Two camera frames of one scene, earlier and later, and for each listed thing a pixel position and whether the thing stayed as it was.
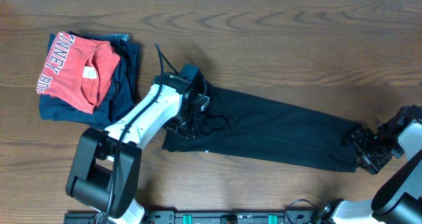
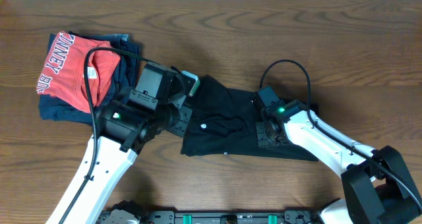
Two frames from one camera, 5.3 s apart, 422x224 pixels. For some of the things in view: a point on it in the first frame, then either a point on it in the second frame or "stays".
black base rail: x=209 y=217 stays
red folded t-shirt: x=78 y=71 stays
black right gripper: x=368 y=148 -> x=261 y=136
